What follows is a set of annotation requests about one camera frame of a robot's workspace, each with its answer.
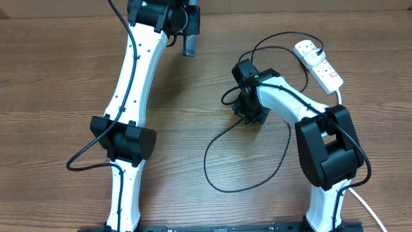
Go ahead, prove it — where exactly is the black usb charging cable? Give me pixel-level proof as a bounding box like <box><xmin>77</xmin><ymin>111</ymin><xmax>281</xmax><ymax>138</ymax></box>
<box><xmin>203</xmin><ymin>31</ymin><xmax>324</xmax><ymax>194</ymax></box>

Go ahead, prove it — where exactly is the blue smartphone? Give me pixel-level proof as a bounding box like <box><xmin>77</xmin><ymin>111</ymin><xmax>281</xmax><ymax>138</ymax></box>
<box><xmin>183</xmin><ymin>35</ymin><xmax>196</xmax><ymax>57</ymax></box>

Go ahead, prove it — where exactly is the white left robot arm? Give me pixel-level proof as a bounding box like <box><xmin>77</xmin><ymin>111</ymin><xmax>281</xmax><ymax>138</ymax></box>
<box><xmin>90</xmin><ymin>0</ymin><xmax>200</xmax><ymax>231</ymax></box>

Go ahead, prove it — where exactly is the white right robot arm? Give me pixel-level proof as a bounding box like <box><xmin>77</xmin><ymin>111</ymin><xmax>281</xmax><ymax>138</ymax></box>
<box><xmin>232</xmin><ymin>59</ymin><xmax>369</xmax><ymax>231</ymax></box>

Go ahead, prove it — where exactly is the white charger plug adapter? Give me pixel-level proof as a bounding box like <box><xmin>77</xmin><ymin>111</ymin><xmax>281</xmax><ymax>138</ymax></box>
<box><xmin>303</xmin><ymin>48</ymin><xmax>326</xmax><ymax>70</ymax></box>

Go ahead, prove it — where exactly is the white power strip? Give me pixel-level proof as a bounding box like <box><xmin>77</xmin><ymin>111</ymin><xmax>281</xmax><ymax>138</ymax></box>
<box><xmin>294</xmin><ymin>40</ymin><xmax>344</xmax><ymax>94</ymax></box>

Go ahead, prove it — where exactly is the white power strip cord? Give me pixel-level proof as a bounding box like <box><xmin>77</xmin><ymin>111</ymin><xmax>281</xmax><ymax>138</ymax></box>
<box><xmin>335</xmin><ymin>89</ymin><xmax>389</xmax><ymax>232</ymax></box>

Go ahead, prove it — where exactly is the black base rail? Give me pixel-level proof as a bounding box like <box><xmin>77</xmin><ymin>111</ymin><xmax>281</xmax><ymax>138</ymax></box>
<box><xmin>78</xmin><ymin>222</ymin><xmax>364</xmax><ymax>232</ymax></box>

